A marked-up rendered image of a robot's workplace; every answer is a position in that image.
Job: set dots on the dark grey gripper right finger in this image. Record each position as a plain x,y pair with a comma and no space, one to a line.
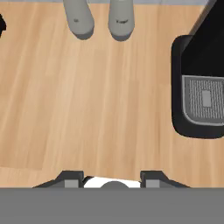
152,178

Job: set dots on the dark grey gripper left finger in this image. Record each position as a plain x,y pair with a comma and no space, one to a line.
71,178

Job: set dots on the white round object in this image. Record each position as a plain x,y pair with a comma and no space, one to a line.
110,183

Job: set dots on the black coffee machine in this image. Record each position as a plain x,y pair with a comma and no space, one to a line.
201,78

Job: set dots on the grey cylindrical shaker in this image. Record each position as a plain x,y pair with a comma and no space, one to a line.
121,19
78,18

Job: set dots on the small black object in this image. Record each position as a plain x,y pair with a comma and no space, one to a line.
2,25

